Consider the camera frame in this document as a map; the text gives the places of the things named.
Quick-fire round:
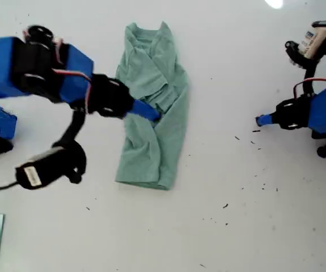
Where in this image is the green t-shirt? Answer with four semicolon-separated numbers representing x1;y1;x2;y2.
114;20;192;191

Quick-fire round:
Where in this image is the arm motor wire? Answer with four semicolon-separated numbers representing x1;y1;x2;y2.
23;28;93;113
293;78;326;100

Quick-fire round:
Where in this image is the gripper camera stalk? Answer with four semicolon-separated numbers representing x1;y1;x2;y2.
52;106;87;185
283;39;326;96

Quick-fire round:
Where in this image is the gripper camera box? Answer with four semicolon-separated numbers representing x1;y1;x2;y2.
15;147;70;191
300;20;326;59

